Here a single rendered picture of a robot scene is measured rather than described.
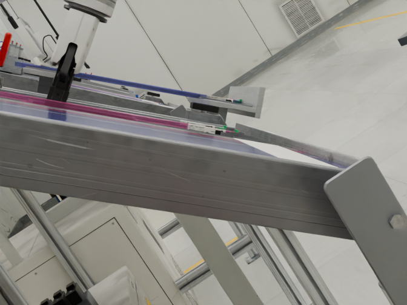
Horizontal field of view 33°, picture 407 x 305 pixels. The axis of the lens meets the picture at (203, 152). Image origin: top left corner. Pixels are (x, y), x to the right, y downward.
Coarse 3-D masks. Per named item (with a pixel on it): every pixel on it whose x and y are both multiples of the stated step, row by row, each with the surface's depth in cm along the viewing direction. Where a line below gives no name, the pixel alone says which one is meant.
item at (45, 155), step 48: (0, 144) 58; (48, 144) 59; (96, 144) 59; (144, 144) 60; (192, 144) 61; (48, 192) 59; (96, 192) 60; (144, 192) 60; (192, 192) 61; (240, 192) 62; (288, 192) 62
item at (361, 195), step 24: (360, 168) 58; (336, 192) 58; (360, 192) 58; (384, 192) 59; (360, 216) 59; (384, 216) 59; (360, 240) 59; (384, 240) 59; (384, 264) 59; (72, 288) 113; (384, 288) 60
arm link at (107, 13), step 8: (64, 0) 115; (72, 0) 113; (80, 0) 112; (88, 0) 112; (96, 0) 113; (104, 0) 113; (88, 8) 114; (96, 8) 113; (104, 8) 114; (112, 8) 116; (104, 16) 117
